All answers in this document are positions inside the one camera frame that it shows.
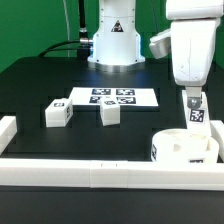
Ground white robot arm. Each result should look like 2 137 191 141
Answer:
88 0 224 109

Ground white left fence bar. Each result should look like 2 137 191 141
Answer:
0 116 17 155

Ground white marker sheet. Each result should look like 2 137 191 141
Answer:
69 87 158 107

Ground black base cables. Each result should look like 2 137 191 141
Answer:
38 0 94 61

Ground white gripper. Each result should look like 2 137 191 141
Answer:
171 18 220 109

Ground white front fence bar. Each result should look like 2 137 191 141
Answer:
0 158 224 191

